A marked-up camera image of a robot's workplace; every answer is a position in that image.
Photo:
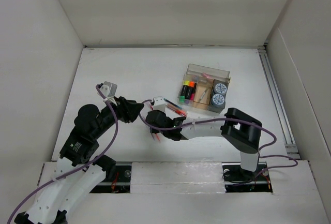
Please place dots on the green gel pen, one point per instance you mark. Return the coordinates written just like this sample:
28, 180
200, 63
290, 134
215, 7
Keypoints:
202, 95

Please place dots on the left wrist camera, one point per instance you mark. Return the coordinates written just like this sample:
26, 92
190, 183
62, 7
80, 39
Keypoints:
108, 89

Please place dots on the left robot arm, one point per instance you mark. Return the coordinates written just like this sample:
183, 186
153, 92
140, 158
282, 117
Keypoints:
76, 173

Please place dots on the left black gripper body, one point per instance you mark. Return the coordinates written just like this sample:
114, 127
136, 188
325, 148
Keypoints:
123, 114

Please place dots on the orange highlighter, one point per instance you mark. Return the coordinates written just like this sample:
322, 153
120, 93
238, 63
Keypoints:
189, 90

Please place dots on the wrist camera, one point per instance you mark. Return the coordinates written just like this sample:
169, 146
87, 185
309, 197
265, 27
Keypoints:
159, 104
108, 89

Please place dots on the orange gel pen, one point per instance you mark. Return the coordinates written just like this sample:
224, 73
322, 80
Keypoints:
178, 110

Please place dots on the clear plastic organizer box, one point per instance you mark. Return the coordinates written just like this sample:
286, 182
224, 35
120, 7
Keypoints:
217, 75

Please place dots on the dark blue pen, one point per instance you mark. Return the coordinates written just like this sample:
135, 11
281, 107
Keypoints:
173, 104

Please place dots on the yellow highlighter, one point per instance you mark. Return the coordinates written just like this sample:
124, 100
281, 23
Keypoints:
184, 88

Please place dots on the red gel pen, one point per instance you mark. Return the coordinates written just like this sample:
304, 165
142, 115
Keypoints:
175, 112

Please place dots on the blue glue jar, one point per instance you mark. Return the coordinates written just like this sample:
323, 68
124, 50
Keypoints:
217, 101
220, 88

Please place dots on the aluminium side rail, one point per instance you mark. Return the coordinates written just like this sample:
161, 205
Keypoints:
289, 141

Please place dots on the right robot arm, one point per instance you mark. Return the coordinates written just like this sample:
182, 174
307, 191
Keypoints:
238, 128

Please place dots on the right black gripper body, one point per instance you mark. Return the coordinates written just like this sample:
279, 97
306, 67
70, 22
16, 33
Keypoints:
164, 133

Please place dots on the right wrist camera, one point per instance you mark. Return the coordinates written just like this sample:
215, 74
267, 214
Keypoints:
159, 104

